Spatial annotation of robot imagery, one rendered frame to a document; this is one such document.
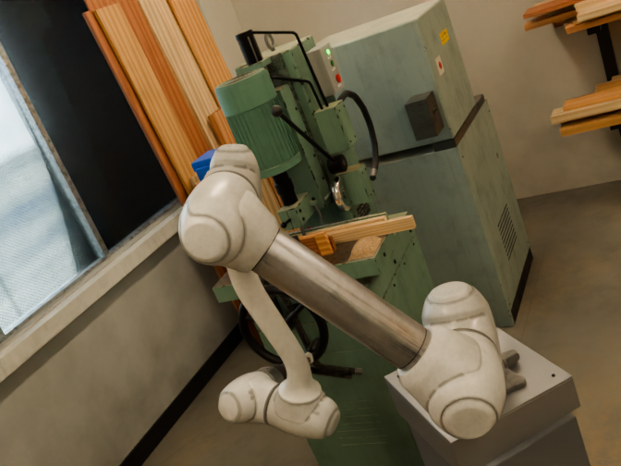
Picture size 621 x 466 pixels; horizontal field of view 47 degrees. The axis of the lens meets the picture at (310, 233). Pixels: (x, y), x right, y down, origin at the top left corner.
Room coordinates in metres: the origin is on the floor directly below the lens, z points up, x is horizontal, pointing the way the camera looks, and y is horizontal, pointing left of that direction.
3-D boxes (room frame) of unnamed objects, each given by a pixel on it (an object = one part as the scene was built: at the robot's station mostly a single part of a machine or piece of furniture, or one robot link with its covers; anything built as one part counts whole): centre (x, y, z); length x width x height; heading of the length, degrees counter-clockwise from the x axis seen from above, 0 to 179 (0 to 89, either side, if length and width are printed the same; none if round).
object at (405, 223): (2.21, -0.07, 0.92); 0.55 x 0.02 x 0.04; 61
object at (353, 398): (2.36, -0.03, 0.35); 0.58 x 0.45 x 0.71; 151
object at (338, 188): (2.31, -0.15, 1.02); 0.12 x 0.03 x 0.12; 151
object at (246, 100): (2.25, 0.02, 1.35); 0.18 x 0.18 x 0.31
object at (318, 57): (2.47, -0.26, 1.40); 0.10 x 0.06 x 0.16; 151
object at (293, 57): (2.51, -0.12, 1.16); 0.22 x 0.22 x 0.72; 61
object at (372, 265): (2.17, 0.09, 0.87); 0.61 x 0.30 x 0.06; 61
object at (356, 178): (2.34, -0.21, 1.02); 0.09 x 0.07 x 0.12; 61
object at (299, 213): (2.27, 0.01, 1.03); 0.14 x 0.07 x 0.09; 151
